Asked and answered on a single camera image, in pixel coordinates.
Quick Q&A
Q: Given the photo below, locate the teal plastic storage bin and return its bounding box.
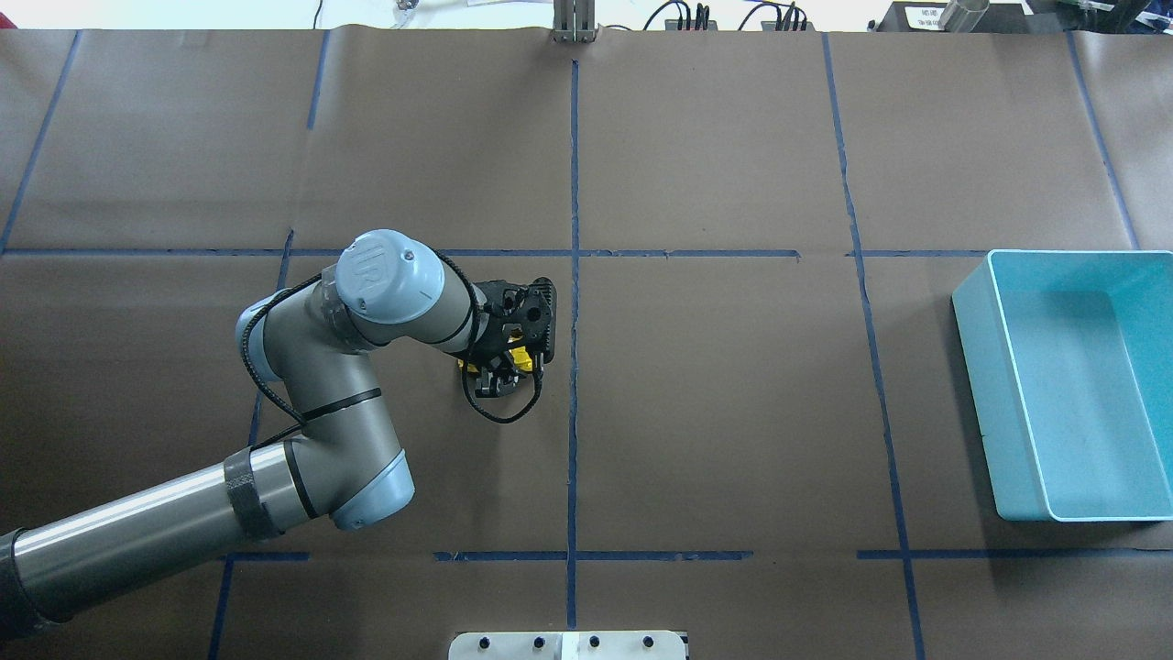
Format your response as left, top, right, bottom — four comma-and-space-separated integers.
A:
951, 249, 1172, 523

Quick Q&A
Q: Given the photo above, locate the white camera pole base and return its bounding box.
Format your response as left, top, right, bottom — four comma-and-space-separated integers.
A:
447, 630, 690, 659

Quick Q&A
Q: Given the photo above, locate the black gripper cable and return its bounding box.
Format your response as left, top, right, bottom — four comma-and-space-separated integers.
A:
461, 343, 543, 424

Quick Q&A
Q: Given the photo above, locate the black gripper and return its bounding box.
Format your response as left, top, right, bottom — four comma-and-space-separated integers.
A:
470, 317, 542, 400

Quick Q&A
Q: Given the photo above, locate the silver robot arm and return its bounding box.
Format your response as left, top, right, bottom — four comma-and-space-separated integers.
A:
4, 229, 557, 642

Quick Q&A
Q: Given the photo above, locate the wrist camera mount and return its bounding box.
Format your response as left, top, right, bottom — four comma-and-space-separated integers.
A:
475, 277, 557, 365

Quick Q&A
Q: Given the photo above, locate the yellow beetle toy car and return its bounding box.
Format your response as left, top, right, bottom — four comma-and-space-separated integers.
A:
456, 346, 533, 377

